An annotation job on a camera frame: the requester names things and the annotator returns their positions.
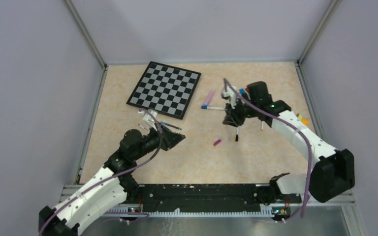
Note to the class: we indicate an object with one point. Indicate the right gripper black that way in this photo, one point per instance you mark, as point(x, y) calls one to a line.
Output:
point(232, 118)

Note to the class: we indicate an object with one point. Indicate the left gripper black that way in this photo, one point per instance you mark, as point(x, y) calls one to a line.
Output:
point(171, 139)

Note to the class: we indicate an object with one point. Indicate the blue gel pen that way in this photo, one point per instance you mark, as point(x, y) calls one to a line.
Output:
point(172, 126)

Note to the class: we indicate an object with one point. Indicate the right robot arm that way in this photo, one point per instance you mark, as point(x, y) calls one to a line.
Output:
point(330, 171)

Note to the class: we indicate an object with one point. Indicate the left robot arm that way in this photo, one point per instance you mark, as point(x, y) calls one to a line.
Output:
point(112, 185)

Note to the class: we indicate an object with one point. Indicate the white marker blue cap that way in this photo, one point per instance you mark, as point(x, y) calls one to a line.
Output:
point(212, 108)

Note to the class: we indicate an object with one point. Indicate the lilac highlighter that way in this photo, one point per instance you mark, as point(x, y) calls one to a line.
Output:
point(209, 97)

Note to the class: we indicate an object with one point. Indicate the black grey chessboard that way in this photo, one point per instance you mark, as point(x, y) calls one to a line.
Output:
point(166, 89)

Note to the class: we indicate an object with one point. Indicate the yellow orange block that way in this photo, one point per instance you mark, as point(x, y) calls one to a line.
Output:
point(304, 121)

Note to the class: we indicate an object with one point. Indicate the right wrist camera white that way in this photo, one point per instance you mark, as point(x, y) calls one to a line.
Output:
point(229, 95)

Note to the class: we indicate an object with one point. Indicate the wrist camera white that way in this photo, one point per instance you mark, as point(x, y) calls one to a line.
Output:
point(149, 116)
point(229, 95)

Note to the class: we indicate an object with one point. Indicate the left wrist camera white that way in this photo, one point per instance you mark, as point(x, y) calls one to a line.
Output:
point(149, 116)

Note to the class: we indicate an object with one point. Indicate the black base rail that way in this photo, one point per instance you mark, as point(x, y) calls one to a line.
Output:
point(206, 198)

